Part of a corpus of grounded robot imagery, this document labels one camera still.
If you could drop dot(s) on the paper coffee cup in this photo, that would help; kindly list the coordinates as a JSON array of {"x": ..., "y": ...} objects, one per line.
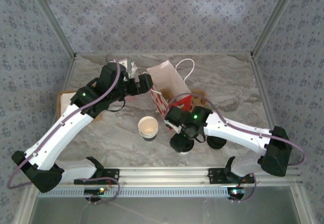
[{"x": 183, "y": 153}]

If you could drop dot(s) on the red white paper bag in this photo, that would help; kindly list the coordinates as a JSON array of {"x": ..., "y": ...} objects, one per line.
[{"x": 167, "y": 74}]

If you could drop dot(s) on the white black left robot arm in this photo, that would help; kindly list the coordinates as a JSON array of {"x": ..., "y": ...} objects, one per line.
[{"x": 58, "y": 137}]

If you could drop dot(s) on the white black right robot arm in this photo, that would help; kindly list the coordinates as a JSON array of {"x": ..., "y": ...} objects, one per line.
[{"x": 235, "y": 132}]

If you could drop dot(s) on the stack of pulp cup carriers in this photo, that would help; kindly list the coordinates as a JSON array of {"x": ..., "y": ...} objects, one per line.
[{"x": 200, "y": 99}]

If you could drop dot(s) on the green white wrapped straw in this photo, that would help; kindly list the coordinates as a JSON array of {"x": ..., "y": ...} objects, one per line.
[{"x": 124, "y": 63}]

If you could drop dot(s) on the stack of black lids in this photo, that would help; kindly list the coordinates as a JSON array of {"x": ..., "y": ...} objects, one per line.
[{"x": 216, "y": 144}]

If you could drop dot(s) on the right controller board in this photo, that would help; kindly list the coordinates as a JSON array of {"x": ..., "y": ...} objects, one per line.
[{"x": 236, "y": 191}]

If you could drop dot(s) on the controller board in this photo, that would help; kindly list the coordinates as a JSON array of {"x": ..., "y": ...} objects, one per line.
[
  {"x": 93, "y": 191},
  {"x": 236, "y": 191}
]

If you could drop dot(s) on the left controller board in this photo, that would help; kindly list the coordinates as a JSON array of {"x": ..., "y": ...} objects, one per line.
[{"x": 93, "y": 191}]

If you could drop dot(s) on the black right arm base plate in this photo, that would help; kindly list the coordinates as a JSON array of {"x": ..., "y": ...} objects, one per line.
[{"x": 215, "y": 176}]

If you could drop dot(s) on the aluminium mounting rail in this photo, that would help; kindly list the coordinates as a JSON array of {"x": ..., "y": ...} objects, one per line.
[{"x": 162, "y": 176}]

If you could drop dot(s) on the aluminium frame post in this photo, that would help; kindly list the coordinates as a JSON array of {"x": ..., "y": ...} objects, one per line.
[
  {"x": 54, "y": 21},
  {"x": 274, "y": 18}
]

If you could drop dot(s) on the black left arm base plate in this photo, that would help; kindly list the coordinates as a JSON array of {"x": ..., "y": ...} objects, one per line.
[{"x": 111, "y": 176}]

